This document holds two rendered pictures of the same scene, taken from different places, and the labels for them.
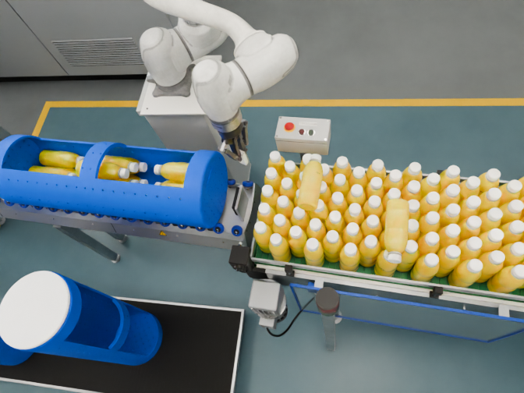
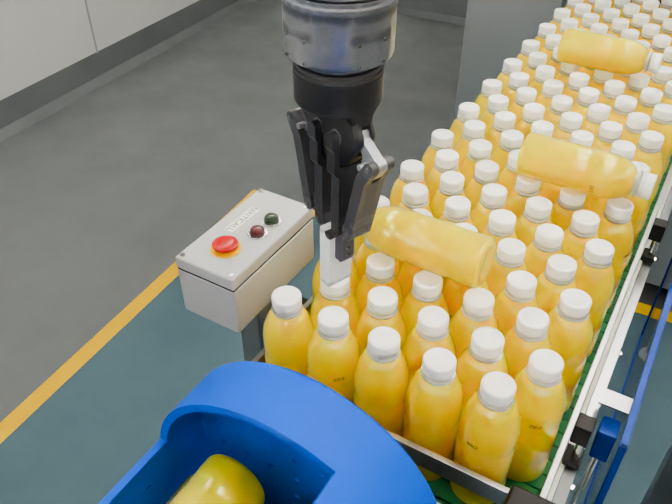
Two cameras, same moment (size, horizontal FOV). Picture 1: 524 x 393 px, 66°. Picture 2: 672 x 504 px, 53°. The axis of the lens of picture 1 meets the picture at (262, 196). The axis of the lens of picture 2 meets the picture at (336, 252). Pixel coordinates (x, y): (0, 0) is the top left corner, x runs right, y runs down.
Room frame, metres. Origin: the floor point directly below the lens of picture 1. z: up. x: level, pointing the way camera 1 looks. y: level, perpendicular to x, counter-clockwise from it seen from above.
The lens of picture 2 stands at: (0.73, 0.54, 1.68)
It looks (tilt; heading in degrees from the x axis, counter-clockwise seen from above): 39 degrees down; 271
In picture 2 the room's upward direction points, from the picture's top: straight up
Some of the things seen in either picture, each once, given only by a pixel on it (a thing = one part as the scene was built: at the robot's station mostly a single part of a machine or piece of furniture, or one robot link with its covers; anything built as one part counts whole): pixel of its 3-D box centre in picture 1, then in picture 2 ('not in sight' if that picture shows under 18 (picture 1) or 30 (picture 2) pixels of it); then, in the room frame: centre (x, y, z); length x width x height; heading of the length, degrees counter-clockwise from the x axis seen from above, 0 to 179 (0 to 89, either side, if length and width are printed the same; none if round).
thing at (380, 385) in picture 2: (270, 201); (380, 395); (0.68, -0.03, 0.99); 0.07 x 0.07 x 0.19
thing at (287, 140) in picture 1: (303, 135); (250, 256); (0.87, -0.23, 1.05); 0.20 x 0.10 x 0.10; 61
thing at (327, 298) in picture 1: (327, 303); not in sight; (0.22, -0.07, 1.18); 0.06 x 0.06 x 0.16
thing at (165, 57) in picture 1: (162, 54); not in sight; (1.43, 0.18, 1.18); 0.18 x 0.16 x 0.22; 102
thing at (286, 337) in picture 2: (277, 169); (290, 352); (0.81, -0.10, 0.99); 0.07 x 0.07 x 0.19
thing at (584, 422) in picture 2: (289, 270); (579, 440); (0.42, 0.00, 0.94); 0.03 x 0.02 x 0.08; 61
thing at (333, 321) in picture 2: (270, 172); (333, 320); (0.74, -0.06, 1.09); 0.04 x 0.04 x 0.02
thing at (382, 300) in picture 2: (286, 182); (382, 299); (0.68, -0.10, 1.09); 0.04 x 0.04 x 0.02
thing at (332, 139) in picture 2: (233, 145); (345, 182); (0.73, 0.03, 1.35); 0.04 x 0.01 x 0.11; 38
